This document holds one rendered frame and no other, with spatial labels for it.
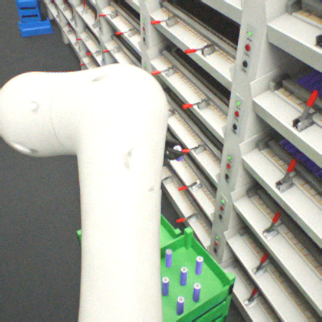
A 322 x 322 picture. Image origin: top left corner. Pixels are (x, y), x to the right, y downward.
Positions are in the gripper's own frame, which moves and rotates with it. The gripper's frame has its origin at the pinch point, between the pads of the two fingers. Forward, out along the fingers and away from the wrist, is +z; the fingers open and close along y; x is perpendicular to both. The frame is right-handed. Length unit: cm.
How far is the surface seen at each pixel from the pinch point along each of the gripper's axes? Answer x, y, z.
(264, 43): 24.5, -17.9, 16.5
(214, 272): -14.5, 27.0, 32.9
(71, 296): -86, 19, 50
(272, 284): -7, 36, 55
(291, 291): -2, 40, 55
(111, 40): -56, -112, 99
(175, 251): -24.2, 18.1, 32.4
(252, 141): 9.1, -3.0, 36.0
